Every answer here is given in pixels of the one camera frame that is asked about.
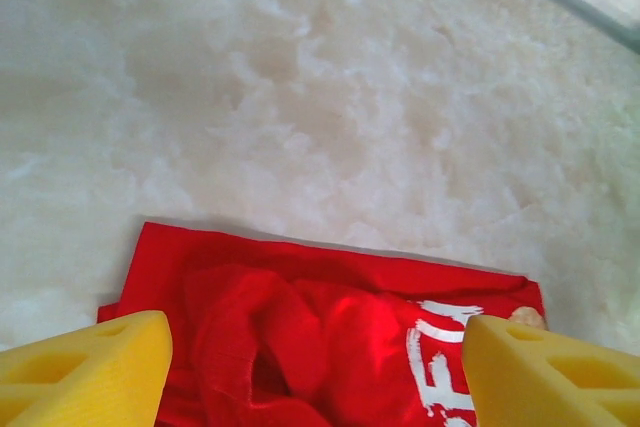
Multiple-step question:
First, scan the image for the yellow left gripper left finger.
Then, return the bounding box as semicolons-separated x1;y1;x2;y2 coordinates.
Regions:
0;310;174;427

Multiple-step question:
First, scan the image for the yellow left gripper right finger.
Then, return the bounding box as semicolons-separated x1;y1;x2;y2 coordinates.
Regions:
462;315;640;427

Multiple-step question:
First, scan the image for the red t-shirt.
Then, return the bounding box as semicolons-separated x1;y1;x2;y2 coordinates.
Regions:
97;220;546;427

